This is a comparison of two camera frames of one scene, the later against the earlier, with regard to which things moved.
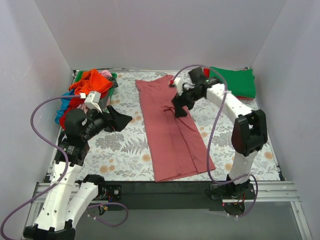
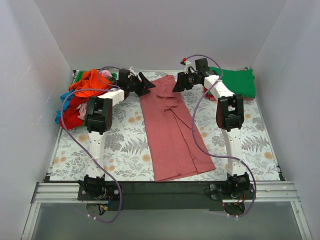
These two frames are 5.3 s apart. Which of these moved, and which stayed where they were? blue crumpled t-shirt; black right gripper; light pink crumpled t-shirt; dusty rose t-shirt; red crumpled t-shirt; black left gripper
Moved: black left gripper; black right gripper
Stayed: light pink crumpled t-shirt; red crumpled t-shirt; dusty rose t-shirt; blue crumpled t-shirt
